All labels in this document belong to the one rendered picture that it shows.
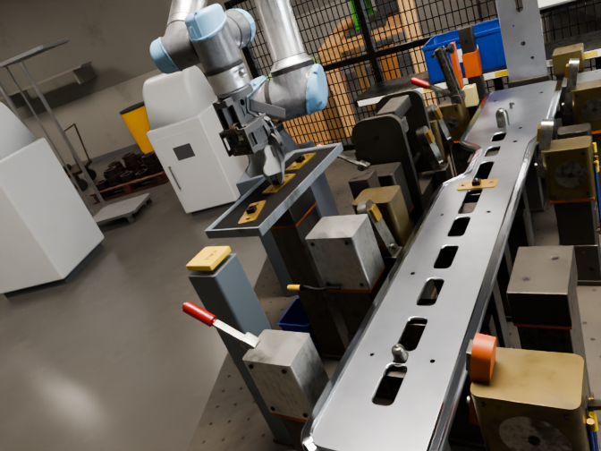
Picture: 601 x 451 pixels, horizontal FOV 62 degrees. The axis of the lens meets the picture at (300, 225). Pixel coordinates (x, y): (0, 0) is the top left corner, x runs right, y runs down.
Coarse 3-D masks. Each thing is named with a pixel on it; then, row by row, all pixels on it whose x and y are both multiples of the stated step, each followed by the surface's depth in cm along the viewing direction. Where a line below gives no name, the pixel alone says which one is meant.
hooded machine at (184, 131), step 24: (192, 72) 422; (144, 96) 425; (168, 96) 418; (192, 96) 414; (216, 96) 457; (168, 120) 423; (192, 120) 412; (216, 120) 438; (168, 144) 427; (192, 144) 422; (216, 144) 428; (168, 168) 439; (192, 168) 434; (216, 168) 429; (240, 168) 462; (192, 192) 446; (216, 192) 442; (192, 216) 464
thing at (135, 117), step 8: (136, 104) 808; (144, 104) 783; (120, 112) 786; (128, 112) 775; (136, 112) 777; (144, 112) 784; (128, 120) 783; (136, 120) 781; (144, 120) 786; (136, 128) 788; (144, 128) 789; (136, 136) 797; (144, 136) 794; (144, 144) 801; (144, 152) 811
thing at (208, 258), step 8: (208, 248) 90; (216, 248) 89; (224, 248) 88; (200, 256) 88; (208, 256) 87; (216, 256) 86; (224, 256) 87; (192, 264) 87; (200, 264) 85; (208, 264) 84; (216, 264) 85
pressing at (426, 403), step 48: (528, 96) 147; (480, 144) 128; (528, 144) 119; (432, 240) 97; (480, 240) 91; (384, 288) 88; (480, 288) 80; (384, 336) 78; (432, 336) 74; (336, 384) 72; (432, 384) 66; (336, 432) 65; (384, 432) 62; (432, 432) 60
